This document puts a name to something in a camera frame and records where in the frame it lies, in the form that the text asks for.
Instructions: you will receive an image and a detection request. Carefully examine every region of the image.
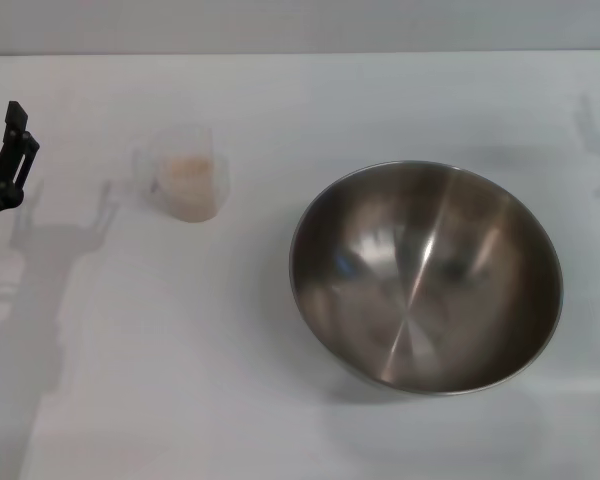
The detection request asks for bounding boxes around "clear plastic measuring cup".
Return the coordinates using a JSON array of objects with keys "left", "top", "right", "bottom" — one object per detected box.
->
[{"left": 132, "top": 126, "right": 230, "bottom": 224}]

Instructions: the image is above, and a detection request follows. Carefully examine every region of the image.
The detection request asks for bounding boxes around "white rice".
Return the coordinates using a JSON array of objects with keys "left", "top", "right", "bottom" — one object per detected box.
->
[{"left": 160, "top": 153, "right": 217, "bottom": 222}]

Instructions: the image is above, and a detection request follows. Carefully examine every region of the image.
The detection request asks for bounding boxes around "stainless steel mixing bowl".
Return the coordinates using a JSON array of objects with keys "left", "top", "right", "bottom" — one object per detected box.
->
[{"left": 288, "top": 159, "right": 565, "bottom": 397}]

